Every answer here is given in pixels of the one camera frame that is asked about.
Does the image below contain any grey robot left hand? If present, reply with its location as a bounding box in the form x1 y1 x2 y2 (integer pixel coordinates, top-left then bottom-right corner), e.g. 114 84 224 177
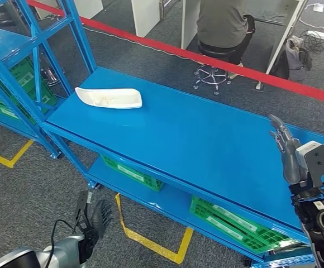
91 199 113 240

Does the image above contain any white desk side panel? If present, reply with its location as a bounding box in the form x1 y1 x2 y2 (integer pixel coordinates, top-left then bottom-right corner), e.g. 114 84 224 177
35 0 104 20
131 0 160 38

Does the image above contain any blue metal shelf rack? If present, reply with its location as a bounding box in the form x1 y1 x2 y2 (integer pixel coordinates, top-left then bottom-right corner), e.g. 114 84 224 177
14 0 324 268
0 0 67 160

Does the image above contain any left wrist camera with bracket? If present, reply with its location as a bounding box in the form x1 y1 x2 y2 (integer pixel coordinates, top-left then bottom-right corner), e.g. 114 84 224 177
75 190 93 234

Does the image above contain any green plastic crate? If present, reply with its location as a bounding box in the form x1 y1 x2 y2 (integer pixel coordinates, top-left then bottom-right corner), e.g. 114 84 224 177
0 57 59 125
100 155 165 192
189 196 300 255

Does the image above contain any black stool with chrome base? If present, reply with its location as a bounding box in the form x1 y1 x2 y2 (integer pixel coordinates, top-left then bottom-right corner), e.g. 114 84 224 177
193 40 239 96

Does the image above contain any grey bag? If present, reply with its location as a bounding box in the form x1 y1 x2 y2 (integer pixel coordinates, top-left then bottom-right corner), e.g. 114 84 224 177
271 35 313 82

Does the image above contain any black round stool base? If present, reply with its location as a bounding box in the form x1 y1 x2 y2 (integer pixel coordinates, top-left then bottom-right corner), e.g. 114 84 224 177
0 5 15 27

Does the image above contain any person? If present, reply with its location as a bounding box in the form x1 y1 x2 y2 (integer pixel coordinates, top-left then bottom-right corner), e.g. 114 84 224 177
196 0 256 80

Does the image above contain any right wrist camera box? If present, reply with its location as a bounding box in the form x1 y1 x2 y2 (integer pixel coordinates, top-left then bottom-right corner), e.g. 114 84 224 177
294 140 324 188

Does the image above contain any white power strip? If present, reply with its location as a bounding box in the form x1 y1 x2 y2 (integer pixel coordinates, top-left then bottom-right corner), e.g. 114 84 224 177
307 30 324 41

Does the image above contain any red barrier tape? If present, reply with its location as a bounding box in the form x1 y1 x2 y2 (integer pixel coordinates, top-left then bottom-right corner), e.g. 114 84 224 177
27 0 324 107

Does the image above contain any black cable tangle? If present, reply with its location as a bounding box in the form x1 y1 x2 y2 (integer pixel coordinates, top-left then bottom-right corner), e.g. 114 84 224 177
300 28 324 54

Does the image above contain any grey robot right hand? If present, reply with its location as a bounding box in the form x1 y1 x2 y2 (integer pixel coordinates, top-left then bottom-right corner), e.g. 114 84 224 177
268 113 303 185

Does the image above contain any white curved plastic part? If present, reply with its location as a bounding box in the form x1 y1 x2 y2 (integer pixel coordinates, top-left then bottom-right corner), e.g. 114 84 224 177
75 87 143 110

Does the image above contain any chrome star stool base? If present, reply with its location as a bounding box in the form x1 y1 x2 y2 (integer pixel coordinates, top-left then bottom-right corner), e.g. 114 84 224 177
40 55 67 88

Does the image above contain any yellow floor tape outline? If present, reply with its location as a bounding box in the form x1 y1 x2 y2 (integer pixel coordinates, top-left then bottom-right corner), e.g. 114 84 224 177
0 121 35 169
115 193 193 265

